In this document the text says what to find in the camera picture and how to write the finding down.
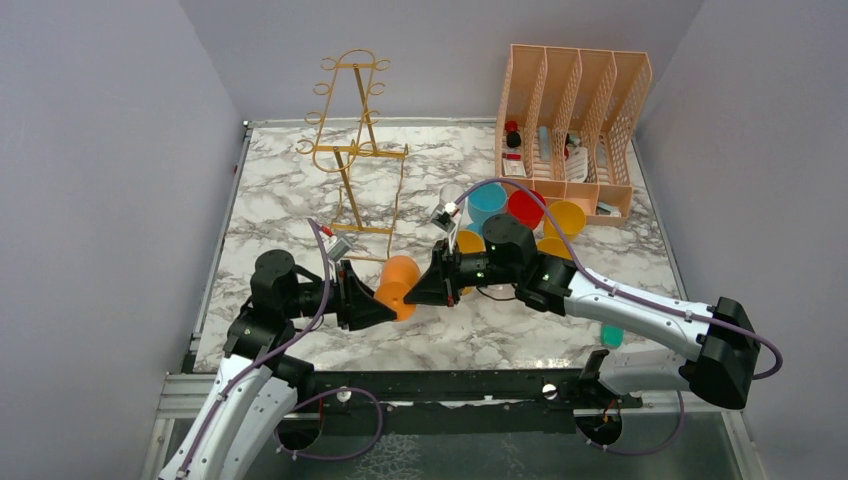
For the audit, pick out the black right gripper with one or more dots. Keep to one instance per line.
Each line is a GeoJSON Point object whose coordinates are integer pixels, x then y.
{"type": "Point", "coordinates": [440, 284]}

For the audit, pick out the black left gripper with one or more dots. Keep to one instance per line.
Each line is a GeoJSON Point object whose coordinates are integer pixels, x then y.
{"type": "Point", "coordinates": [356, 303]}

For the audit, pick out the orange wine glass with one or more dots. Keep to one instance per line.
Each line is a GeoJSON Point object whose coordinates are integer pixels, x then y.
{"type": "Point", "coordinates": [399, 274]}

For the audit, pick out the yellow wine glass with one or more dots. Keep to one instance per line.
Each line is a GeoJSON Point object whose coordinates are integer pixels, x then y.
{"type": "Point", "coordinates": [569, 216]}
{"type": "Point", "coordinates": [470, 242]}
{"type": "Point", "coordinates": [555, 247]}

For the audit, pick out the clear wine glass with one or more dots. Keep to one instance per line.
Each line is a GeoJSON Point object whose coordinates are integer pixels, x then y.
{"type": "Point", "coordinates": [449, 193]}

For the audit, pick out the blue plastic wine glass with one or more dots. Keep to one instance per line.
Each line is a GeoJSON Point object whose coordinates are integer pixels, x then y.
{"type": "Point", "coordinates": [484, 202]}

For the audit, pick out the red plastic wine glass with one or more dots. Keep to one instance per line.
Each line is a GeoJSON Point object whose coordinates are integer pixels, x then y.
{"type": "Point", "coordinates": [526, 207]}

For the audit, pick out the yellow front wine glass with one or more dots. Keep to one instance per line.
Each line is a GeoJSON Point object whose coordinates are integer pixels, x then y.
{"type": "Point", "coordinates": [569, 216]}

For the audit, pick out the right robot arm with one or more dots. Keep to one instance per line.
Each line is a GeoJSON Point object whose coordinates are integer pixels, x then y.
{"type": "Point", "coordinates": [709, 350]}

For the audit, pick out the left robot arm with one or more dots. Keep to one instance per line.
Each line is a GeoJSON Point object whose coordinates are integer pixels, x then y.
{"type": "Point", "coordinates": [257, 383]}

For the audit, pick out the white red labelled box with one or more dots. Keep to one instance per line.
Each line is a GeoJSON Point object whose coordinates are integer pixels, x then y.
{"type": "Point", "coordinates": [513, 165]}

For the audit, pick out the red black small bottle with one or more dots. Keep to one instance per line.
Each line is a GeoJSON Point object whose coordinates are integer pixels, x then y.
{"type": "Point", "coordinates": [513, 139]}

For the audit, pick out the light blue tube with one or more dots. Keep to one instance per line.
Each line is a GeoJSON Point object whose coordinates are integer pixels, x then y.
{"type": "Point", "coordinates": [544, 144]}

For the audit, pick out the green small block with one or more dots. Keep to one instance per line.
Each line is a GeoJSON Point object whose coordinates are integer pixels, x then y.
{"type": "Point", "coordinates": [611, 337]}

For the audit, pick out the peach plastic file organizer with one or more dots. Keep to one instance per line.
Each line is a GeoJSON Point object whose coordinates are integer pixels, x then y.
{"type": "Point", "coordinates": [590, 100]}

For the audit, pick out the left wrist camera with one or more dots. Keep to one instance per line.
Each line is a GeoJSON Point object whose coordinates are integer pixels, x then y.
{"type": "Point", "coordinates": [336, 245]}

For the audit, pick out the black mounting rail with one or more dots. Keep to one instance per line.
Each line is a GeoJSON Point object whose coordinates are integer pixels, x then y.
{"type": "Point", "coordinates": [441, 402]}

